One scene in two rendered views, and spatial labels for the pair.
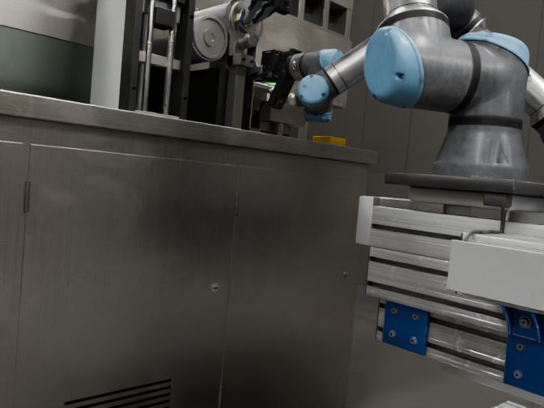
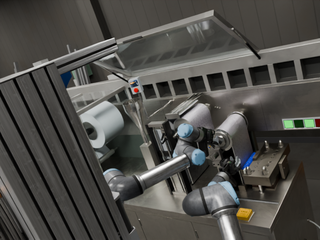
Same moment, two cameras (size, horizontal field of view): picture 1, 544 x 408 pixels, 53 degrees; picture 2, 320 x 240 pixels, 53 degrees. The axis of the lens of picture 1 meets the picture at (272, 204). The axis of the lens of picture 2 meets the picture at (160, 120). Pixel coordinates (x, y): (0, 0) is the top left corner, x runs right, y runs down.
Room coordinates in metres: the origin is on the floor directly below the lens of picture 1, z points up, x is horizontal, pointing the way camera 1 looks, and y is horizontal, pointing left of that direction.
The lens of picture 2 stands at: (1.23, -1.61, 2.06)
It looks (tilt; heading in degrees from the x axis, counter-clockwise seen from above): 18 degrees down; 86
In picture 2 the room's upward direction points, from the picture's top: 19 degrees counter-clockwise
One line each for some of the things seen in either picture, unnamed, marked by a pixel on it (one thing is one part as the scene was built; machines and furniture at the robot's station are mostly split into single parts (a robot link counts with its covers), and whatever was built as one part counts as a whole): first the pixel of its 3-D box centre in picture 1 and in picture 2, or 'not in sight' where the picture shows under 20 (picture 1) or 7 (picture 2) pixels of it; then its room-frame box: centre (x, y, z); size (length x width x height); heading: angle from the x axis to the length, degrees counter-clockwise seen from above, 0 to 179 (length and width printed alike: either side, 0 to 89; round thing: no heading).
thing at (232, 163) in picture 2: (282, 66); (227, 169); (1.61, 0.01, 1.12); 0.12 x 0.08 x 0.09; 44
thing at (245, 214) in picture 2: (329, 142); (244, 214); (1.60, -0.15, 0.91); 0.07 x 0.07 x 0.02; 44
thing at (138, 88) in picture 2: not in sight; (135, 85); (1.30, 0.54, 1.66); 0.07 x 0.07 x 0.10; 70
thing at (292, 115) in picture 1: (248, 115); (267, 162); (1.90, 0.11, 1.00); 0.40 x 0.16 x 0.06; 44
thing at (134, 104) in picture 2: not in sight; (132, 105); (1.23, 0.72, 1.50); 0.14 x 0.14 x 0.06
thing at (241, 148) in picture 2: (231, 74); (243, 149); (1.79, 0.17, 1.11); 0.23 x 0.01 x 0.18; 44
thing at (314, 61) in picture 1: (322, 65); (215, 187); (1.50, -0.10, 1.11); 0.11 x 0.08 x 0.09; 44
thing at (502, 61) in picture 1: (485, 79); not in sight; (0.92, -0.34, 0.98); 0.13 x 0.12 x 0.14; 107
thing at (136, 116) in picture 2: not in sight; (146, 142); (1.23, 0.72, 1.19); 0.14 x 0.14 x 0.57
